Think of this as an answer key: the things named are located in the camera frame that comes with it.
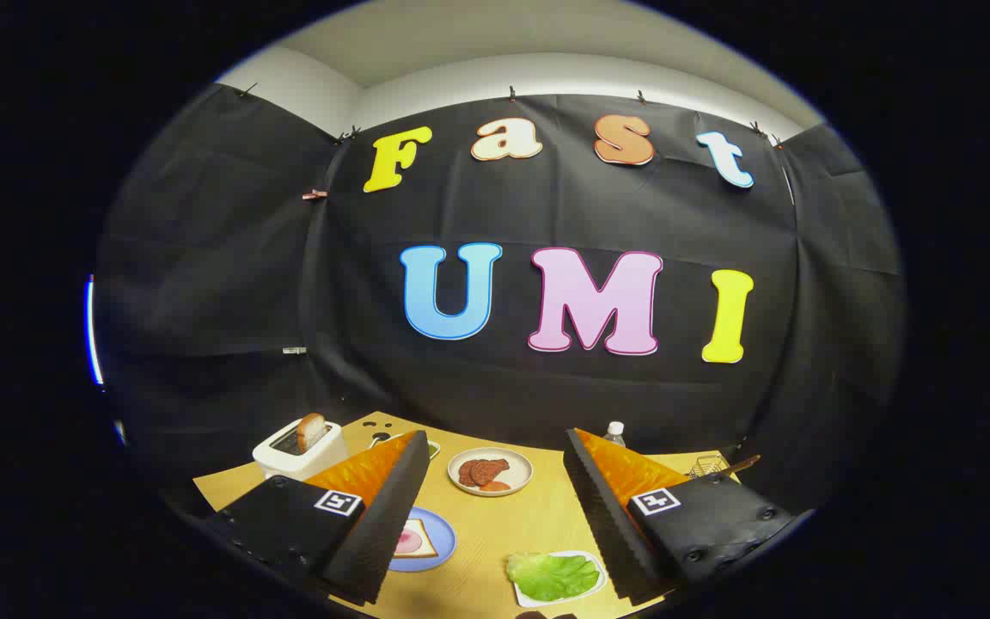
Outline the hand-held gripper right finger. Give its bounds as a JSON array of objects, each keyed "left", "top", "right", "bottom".
[{"left": 562, "top": 427, "right": 805, "bottom": 604}]

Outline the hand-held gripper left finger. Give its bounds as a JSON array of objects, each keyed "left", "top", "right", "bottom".
[{"left": 201, "top": 430, "right": 431, "bottom": 606}]

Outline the green lettuce leaf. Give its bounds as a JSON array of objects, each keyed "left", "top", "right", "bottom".
[{"left": 506, "top": 553, "right": 601, "bottom": 603}]

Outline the toasted bread slice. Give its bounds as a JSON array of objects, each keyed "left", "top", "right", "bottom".
[{"left": 296, "top": 413, "right": 329, "bottom": 454}]

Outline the bread slice with ham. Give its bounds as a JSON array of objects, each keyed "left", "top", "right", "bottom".
[{"left": 392, "top": 518, "right": 439, "bottom": 560}]

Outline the white rectangular plate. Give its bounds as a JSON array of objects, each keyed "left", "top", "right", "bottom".
[{"left": 512, "top": 550, "right": 608, "bottom": 609}]

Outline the blue plate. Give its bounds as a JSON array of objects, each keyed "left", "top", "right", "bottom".
[{"left": 388, "top": 506, "right": 457, "bottom": 573}]

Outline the round white plate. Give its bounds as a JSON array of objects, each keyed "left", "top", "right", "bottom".
[{"left": 447, "top": 447, "right": 535, "bottom": 498}]

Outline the white toaster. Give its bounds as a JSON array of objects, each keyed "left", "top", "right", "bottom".
[{"left": 252, "top": 419, "right": 350, "bottom": 482}]

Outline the black backdrop cloth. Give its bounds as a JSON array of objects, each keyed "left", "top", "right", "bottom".
[{"left": 95, "top": 83, "right": 907, "bottom": 517}]

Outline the computer monitor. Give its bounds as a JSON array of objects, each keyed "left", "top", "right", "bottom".
[{"left": 85, "top": 275, "right": 107, "bottom": 388}]

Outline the small wire basket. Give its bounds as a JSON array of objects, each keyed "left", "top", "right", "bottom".
[{"left": 688, "top": 454, "right": 761, "bottom": 479}]

